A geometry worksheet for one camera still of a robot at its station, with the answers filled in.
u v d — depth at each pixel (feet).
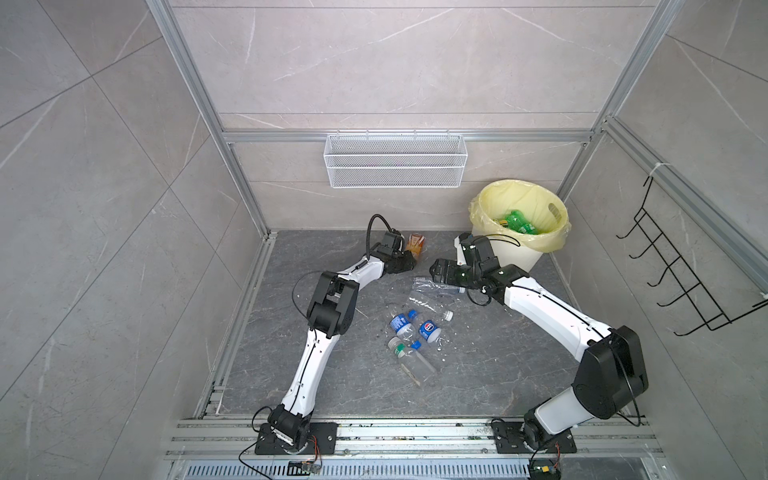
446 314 3.06
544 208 3.12
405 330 2.89
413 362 2.74
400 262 3.16
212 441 2.44
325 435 2.40
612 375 1.40
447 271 2.50
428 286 3.22
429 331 2.84
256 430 2.42
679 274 2.21
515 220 3.22
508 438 2.39
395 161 3.31
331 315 2.14
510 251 2.75
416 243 3.53
